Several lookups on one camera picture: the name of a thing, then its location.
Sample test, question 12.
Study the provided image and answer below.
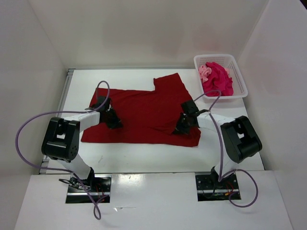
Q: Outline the dark red t shirt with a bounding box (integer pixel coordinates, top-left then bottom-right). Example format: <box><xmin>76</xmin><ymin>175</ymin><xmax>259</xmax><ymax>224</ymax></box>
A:
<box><xmin>81</xmin><ymin>73</ymin><xmax>201</xmax><ymax>147</ymax></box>

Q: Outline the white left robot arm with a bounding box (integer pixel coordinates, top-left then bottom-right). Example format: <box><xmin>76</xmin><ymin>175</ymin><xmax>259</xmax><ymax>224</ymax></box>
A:
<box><xmin>41</xmin><ymin>96</ymin><xmax>123</xmax><ymax>192</ymax></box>

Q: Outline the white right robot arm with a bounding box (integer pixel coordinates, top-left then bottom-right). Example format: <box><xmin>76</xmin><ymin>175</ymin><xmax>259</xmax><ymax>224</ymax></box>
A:
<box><xmin>174</xmin><ymin>100</ymin><xmax>262</xmax><ymax>188</ymax></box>

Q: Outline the light pink t shirt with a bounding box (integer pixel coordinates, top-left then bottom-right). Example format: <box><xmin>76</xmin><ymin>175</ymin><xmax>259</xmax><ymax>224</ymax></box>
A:
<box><xmin>198</xmin><ymin>65</ymin><xmax>212</xmax><ymax>82</ymax></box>

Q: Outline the magenta t shirt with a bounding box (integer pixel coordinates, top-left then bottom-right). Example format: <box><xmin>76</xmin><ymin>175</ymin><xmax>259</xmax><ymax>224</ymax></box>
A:
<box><xmin>201</xmin><ymin>62</ymin><xmax>234</xmax><ymax>97</ymax></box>

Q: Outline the white plastic basket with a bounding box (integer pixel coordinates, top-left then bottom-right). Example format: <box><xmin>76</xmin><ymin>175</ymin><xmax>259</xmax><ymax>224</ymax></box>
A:
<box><xmin>194</xmin><ymin>54</ymin><xmax>248</xmax><ymax>100</ymax></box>

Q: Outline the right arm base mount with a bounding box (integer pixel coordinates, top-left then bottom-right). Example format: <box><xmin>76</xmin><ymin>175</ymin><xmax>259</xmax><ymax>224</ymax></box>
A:
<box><xmin>195</xmin><ymin>172</ymin><xmax>241</xmax><ymax>202</ymax></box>

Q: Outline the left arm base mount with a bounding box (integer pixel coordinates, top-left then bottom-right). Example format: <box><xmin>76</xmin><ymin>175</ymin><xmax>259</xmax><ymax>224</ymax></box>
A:
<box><xmin>59</xmin><ymin>174</ymin><xmax>112</xmax><ymax>204</ymax></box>

